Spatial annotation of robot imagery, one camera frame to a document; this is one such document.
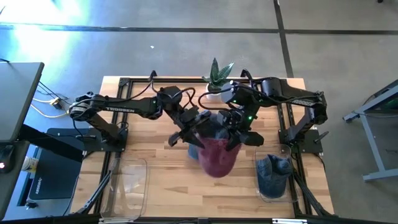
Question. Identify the black floor mat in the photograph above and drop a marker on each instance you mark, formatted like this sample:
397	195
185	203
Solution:
53	177

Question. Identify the white cup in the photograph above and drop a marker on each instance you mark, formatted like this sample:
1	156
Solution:
29	164

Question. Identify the white plant pot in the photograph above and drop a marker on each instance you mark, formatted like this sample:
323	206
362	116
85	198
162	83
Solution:
213	96

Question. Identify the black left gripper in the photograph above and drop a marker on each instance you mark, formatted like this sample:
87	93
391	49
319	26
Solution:
196	123

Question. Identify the black aluminium table frame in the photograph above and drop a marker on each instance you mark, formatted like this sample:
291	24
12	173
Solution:
140	80

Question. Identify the black computer mouse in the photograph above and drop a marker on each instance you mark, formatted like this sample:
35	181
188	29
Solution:
4	155

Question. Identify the green snake plant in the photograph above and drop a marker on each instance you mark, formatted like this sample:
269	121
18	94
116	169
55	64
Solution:
217	73

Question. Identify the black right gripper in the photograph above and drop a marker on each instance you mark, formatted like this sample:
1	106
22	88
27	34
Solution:
237	123

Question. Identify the clear plastic bin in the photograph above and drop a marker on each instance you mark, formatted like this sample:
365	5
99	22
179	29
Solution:
293	174
124	186

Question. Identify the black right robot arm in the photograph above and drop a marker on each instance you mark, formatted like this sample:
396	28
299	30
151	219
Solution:
304	99

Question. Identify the grey metal table frame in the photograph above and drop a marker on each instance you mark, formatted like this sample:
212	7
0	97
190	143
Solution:
381	175

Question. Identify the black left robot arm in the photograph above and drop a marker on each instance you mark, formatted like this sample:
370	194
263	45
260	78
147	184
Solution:
124	107

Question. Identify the grey desk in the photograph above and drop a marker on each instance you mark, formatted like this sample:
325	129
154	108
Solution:
18	99

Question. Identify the maroon baseball cap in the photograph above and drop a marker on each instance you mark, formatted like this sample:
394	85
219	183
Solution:
217	158

